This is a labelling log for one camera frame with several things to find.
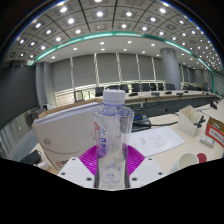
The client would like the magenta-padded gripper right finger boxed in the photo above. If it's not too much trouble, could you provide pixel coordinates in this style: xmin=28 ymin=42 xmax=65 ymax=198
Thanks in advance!
xmin=124 ymin=143 xmax=165 ymax=190

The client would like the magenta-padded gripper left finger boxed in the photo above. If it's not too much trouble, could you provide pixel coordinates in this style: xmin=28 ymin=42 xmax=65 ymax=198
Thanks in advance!
xmin=57 ymin=144 xmax=100 ymax=190

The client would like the clear plastic water bottle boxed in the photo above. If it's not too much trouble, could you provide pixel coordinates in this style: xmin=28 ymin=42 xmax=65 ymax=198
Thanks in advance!
xmin=92 ymin=88 xmax=135 ymax=190

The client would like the printed white paper sheet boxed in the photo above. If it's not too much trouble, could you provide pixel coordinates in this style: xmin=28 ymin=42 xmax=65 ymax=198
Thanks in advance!
xmin=128 ymin=125 xmax=186 ymax=158

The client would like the white paper ream box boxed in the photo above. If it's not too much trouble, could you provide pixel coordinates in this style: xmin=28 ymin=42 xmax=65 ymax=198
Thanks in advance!
xmin=32 ymin=101 xmax=101 ymax=172

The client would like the white ceramic mug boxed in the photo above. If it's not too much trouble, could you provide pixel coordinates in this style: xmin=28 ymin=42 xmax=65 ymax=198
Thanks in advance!
xmin=169 ymin=152 xmax=200 ymax=174

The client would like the black flat device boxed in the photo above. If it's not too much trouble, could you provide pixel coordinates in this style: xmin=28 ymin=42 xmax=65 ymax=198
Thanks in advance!
xmin=19 ymin=149 xmax=43 ymax=167

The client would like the flat round red coaster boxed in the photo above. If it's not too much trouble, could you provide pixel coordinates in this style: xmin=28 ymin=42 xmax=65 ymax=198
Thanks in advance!
xmin=196 ymin=152 xmax=208 ymax=164

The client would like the cream desk organizer box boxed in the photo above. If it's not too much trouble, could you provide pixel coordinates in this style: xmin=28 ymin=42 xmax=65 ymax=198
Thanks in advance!
xmin=176 ymin=104 xmax=209 ymax=138

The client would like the long wooden conference desk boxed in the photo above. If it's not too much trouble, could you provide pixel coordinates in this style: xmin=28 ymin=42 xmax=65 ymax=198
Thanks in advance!
xmin=38 ymin=89 xmax=221 ymax=118

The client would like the red-edged open cardboard box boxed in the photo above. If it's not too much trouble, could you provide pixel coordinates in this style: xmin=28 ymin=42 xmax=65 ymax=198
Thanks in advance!
xmin=204 ymin=116 xmax=224 ymax=149

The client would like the row of black office chairs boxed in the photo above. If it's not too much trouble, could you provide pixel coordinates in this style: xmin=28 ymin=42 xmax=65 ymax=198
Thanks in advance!
xmin=94 ymin=82 xmax=201 ymax=98

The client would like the group of ceiling lights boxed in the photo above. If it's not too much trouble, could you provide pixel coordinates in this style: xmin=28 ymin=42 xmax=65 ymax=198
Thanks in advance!
xmin=13 ymin=0 xmax=218 ymax=68

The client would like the black cable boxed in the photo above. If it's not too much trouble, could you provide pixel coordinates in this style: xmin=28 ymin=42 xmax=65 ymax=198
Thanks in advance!
xmin=133 ymin=120 xmax=179 ymax=128

